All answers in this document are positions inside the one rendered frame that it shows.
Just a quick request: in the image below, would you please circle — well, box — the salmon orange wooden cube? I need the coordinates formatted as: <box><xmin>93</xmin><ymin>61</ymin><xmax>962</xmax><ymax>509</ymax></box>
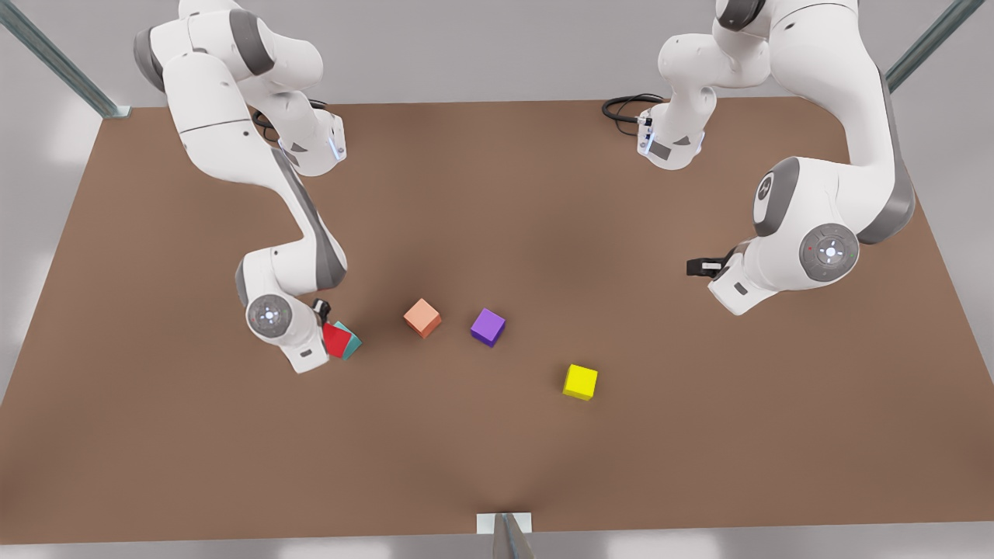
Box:
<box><xmin>403</xmin><ymin>298</ymin><xmax>443</xmax><ymax>340</ymax></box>

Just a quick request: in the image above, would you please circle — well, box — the yellow wooden cube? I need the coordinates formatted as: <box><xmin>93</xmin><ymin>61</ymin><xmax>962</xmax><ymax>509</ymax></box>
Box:
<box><xmin>562</xmin><ymin>363</ymin><xmax>600</xmax><ymax>402</ymax></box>

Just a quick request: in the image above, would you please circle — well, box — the black cable loop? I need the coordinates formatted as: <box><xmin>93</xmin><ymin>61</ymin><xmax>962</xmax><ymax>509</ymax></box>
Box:
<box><xmin>252</xmin><ymin>99</ymin><xmax>328</xmax><ymax>146</ymax></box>
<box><xmin>602</xmin><ymin>93</ymin><xmax>668</xmax><ymax>140</ymax></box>

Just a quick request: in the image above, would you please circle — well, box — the red wooden cube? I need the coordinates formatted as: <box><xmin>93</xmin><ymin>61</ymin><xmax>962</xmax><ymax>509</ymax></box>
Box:
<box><xmin>322</xmin><ymin>322</ymin><xmax>353</xmax><ymax>359</ymax></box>

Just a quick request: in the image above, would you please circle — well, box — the silver frame post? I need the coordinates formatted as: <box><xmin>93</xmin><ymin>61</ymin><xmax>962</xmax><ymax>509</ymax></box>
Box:
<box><xmin>474</xmin><ymin>512</ymin><xmax>534</xmax><ymax>559</ymax></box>
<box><xmin>0</xmin><ymin>0</ymin><xmax>132</xmax><ymax>120</ymax></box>
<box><xmin>885</xmin><ymin>0</ymin><xmax>988</xmax><ymax>93</ymax></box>

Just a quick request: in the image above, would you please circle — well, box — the teal wooden cube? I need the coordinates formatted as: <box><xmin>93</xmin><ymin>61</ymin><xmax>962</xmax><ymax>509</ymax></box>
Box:
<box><xmin>334</xmin><ymin>320</ymin><xmax>363</xmax><ymax>361</ymax></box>

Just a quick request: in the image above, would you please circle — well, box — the purple wooden cube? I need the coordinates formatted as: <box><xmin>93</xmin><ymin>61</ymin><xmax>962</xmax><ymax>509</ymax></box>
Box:
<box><xmin>470</xmin><ymin>307</ymin><xmax>507</xmax><ymax>349</ymax></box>

